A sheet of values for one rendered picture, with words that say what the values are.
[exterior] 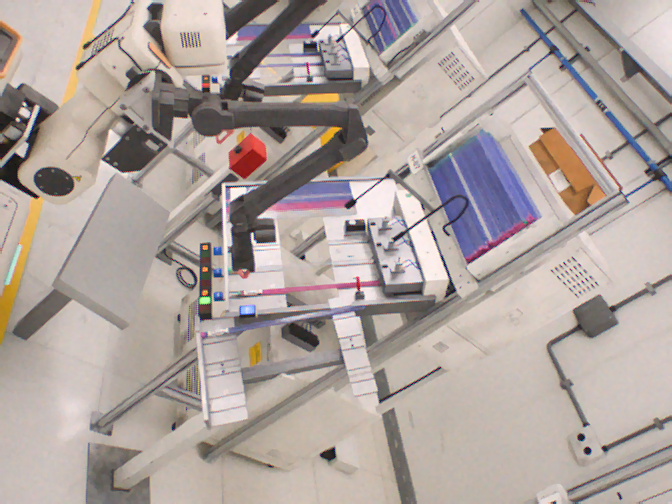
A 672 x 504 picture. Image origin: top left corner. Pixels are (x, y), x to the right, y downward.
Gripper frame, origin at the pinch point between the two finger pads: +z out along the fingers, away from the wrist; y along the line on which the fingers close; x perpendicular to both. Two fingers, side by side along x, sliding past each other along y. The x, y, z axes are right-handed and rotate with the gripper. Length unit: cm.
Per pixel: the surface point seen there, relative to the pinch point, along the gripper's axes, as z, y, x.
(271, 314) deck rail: 19.9, 0.4, -7.8
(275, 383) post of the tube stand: 22.3, -24.6, -6.9
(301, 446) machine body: 112, 1, -19
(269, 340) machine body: 50, 13, -7
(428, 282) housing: 12, 2, -61
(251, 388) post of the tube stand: 27.2, -22.3, 0.4
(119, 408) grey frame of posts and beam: 61, -3, 47
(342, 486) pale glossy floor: 172, 6, -41
